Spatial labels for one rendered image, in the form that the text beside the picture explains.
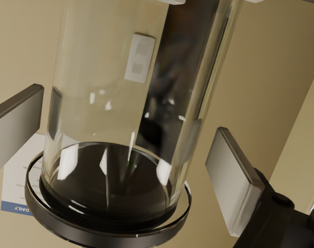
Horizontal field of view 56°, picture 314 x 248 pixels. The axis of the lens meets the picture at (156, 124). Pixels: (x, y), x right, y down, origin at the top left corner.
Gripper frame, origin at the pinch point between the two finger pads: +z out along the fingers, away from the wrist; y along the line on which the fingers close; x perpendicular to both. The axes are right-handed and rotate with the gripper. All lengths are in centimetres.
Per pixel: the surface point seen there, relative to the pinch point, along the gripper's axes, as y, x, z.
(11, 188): -29, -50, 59
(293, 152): 25.5, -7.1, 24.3
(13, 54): -31, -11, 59
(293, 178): 25.5, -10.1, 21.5
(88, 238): -0.8, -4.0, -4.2
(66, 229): -2.0, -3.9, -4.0
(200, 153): 22, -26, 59
